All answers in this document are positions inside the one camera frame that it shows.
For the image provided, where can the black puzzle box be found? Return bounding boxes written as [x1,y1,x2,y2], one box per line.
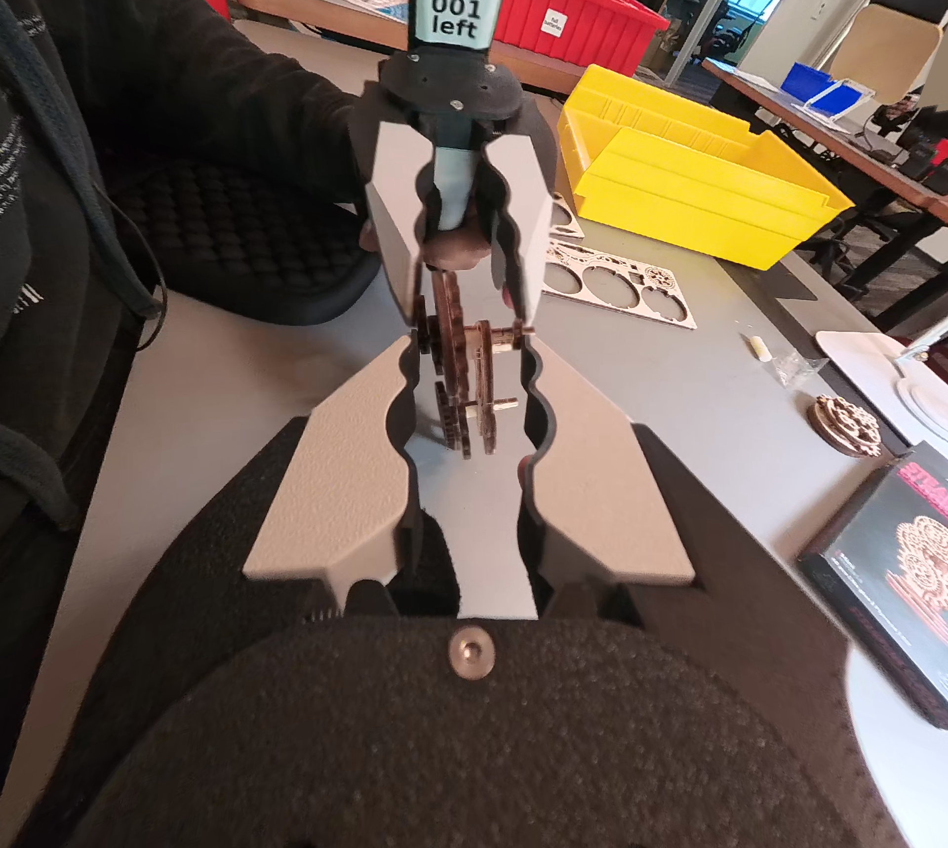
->
[796,441,948,729]

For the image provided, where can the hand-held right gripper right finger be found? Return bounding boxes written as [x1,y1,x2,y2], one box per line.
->
[517,333,697,616]

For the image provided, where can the black bumpy armrest pad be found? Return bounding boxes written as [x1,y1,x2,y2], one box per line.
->
[104,155,382,327]

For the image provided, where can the small punched wooden part sheet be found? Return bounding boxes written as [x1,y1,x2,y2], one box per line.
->
[548,191,586,240]

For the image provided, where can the blue tray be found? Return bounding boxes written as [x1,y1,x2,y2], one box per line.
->
[781,62,868,122]

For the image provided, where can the brown background desk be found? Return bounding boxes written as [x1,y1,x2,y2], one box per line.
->
[700,57,948,316]

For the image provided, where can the wooden gear clock assembly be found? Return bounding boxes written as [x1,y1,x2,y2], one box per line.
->
[411,267,536,460]

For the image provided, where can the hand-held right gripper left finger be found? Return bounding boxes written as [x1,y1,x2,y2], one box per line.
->
[243,336,427,612]

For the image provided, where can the small clear plastic bag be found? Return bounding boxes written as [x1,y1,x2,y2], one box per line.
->
[770,348,827,386]

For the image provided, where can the dark round wooden gear block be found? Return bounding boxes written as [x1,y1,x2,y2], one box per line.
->
[807,395,884,458]

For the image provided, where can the person's left forearm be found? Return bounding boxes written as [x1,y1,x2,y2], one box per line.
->
[74,0,371,205]

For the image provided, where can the yellow plastic bin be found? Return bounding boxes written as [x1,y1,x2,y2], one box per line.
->
[555,65,856,271]

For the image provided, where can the person's left hand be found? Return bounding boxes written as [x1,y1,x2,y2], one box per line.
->
[424,230,496,271]

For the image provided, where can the grey desk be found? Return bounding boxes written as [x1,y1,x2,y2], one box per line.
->
[0,19,948,848]

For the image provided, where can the large punched wooden part sheet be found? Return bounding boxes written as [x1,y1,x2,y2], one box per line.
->
[541,241,699,331]

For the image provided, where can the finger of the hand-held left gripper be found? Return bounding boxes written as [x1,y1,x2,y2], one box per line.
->
[365,121,445,332]
[477,134,556,337]

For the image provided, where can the beige chair back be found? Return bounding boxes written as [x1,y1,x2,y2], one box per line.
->
[822,2,945,109]

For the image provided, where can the white plate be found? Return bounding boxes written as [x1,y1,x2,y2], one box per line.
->
[815,331,948,453]

